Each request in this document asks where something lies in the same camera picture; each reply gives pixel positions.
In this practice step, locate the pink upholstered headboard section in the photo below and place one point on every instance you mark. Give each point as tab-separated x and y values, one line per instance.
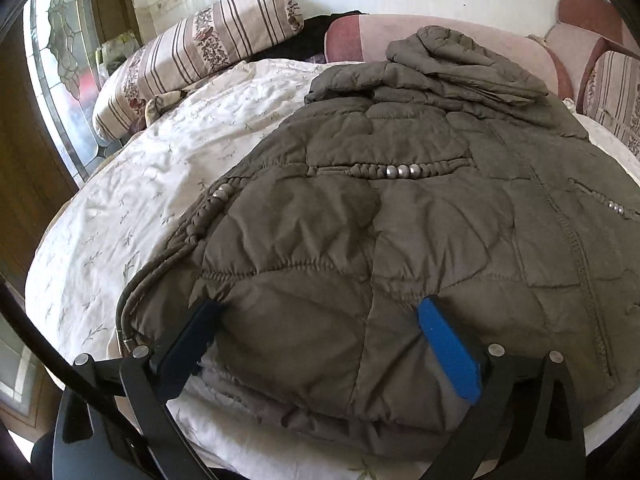
595	20

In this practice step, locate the green patterned cushion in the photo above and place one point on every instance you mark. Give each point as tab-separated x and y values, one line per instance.
117	47

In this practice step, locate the stained glass door panel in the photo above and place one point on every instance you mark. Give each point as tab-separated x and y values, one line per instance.
60	60

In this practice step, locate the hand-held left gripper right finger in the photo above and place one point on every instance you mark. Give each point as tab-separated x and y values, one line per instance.
447	347

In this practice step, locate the black cloth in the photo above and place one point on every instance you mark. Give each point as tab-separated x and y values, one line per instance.
300	40

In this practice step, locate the small floral cloth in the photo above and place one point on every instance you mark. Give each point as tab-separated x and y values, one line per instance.
160	105

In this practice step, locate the olive quilted hooded jacket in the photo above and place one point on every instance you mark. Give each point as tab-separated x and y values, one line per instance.
350	260

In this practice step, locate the brown wooden door frame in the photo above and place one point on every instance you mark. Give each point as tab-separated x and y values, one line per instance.
20	170

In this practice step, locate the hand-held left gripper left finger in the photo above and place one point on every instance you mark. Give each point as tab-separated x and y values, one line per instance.
187	345

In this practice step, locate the striped floral bolster pillow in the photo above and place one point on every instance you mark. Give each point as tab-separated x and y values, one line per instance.
200	45

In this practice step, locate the white floral bedsheet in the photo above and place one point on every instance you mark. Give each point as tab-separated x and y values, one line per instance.
150	185

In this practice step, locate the pink padded bolster headboard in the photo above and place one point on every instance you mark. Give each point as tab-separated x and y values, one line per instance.
360	40

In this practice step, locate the striped floral backrest cushion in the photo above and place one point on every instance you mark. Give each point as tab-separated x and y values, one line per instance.
617	95

